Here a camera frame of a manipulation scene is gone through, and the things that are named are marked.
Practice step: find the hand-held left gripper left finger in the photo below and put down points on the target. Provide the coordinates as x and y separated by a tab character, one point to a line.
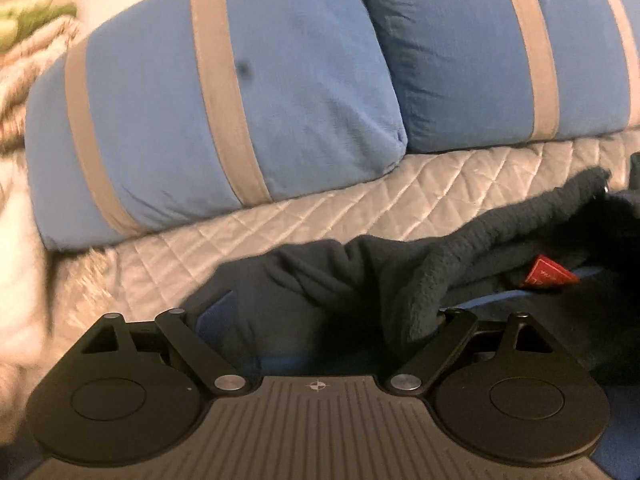
216	317

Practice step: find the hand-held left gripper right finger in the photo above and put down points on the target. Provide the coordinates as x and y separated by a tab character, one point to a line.
456	324

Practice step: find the blue grey-striped pillow dark spot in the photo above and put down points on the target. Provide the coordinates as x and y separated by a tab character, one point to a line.
165	125

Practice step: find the blue and navy fleece jacket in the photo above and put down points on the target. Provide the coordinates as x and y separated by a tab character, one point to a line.
360	285

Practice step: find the green pillow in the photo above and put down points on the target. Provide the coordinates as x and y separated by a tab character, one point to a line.
30	17

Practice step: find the cream fluffy blanket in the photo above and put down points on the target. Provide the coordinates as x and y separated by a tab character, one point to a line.
30	75

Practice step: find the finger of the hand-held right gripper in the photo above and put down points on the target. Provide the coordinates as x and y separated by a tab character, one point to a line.
635	172

